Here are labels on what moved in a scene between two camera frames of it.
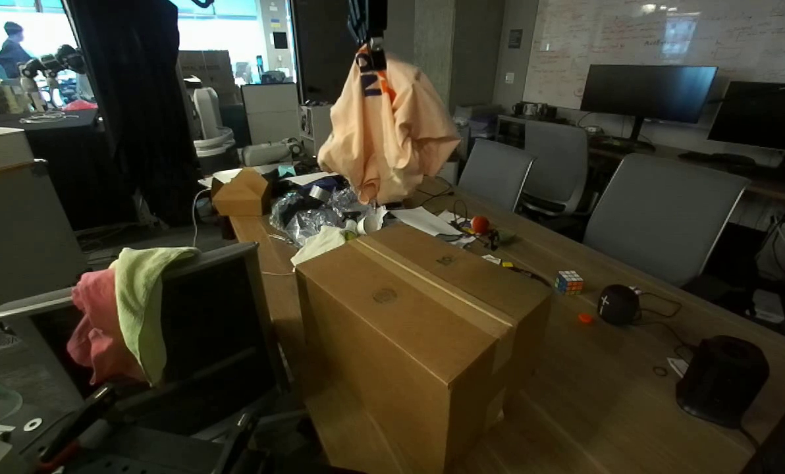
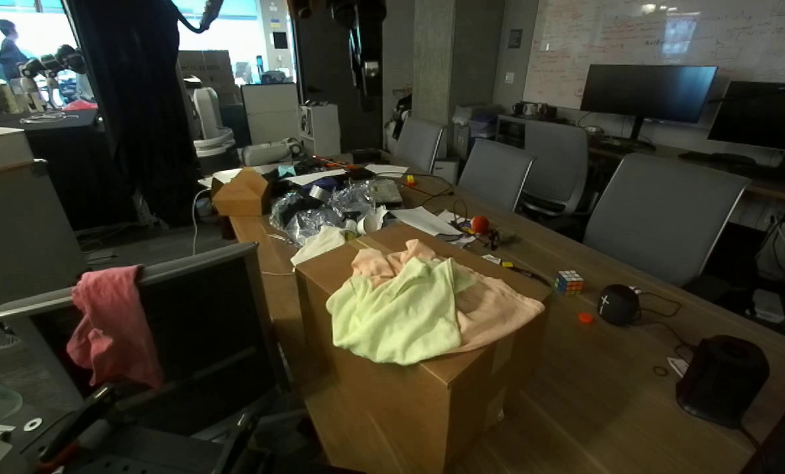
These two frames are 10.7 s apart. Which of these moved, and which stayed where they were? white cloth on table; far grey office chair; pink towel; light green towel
Moved: light green towel
Stayed: white cloth on table; pink towel; far grey office chair
